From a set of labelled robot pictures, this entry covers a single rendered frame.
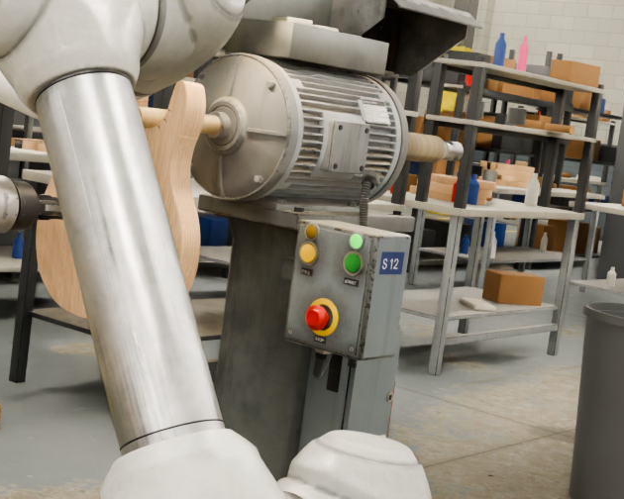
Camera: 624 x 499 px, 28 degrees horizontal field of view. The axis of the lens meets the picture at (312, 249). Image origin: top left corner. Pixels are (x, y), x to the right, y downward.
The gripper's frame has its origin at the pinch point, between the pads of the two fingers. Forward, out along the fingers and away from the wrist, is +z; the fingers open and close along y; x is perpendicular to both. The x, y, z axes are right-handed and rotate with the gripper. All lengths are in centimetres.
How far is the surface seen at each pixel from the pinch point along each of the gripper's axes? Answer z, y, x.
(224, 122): 15.3, 11.1, 16.0
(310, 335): 17.5, 30.8, -17.5
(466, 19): 80, 17, 43
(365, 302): 17.8, 41.0, -11.2
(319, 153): 29.5, 20.6, 12.0
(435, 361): 420, -198, -77
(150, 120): -1.1, 10.3, 14.8
